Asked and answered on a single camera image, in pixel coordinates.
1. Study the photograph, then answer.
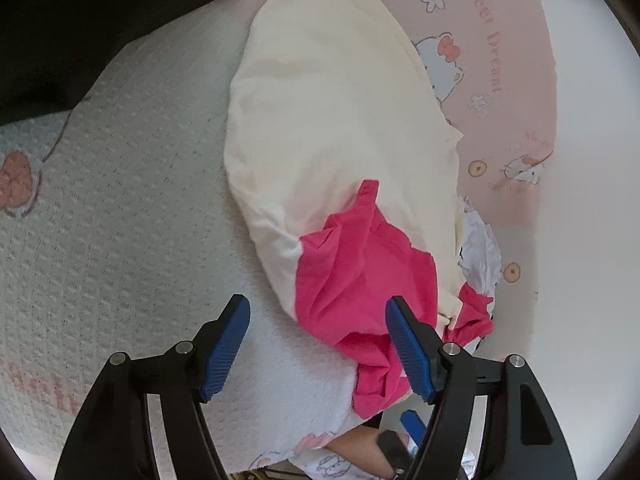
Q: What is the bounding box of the white garment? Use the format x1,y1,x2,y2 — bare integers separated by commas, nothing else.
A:
457,197,503,296

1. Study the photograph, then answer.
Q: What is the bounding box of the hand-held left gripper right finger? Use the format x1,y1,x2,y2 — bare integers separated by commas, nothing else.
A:
385,295,577,480

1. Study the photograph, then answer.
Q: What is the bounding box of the black folded cloth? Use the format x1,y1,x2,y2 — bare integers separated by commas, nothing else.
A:
0,0,251,126

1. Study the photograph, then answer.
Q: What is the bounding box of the sofa with pink cat-print cover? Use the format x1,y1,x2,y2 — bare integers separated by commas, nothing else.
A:
0,0,561,480

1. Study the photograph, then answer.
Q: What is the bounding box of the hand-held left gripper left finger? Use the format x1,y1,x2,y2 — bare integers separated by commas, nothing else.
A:
54,293,251,480

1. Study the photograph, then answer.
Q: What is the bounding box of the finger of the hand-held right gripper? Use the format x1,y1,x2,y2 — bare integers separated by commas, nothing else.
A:
400,409,427,445

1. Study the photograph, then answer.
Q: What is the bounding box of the cream shirt with pink sleeves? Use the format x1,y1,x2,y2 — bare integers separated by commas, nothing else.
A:
223,0,496,433

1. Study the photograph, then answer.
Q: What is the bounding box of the person's printed fleece clothing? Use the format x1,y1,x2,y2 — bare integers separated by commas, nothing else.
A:
247,430,351,480

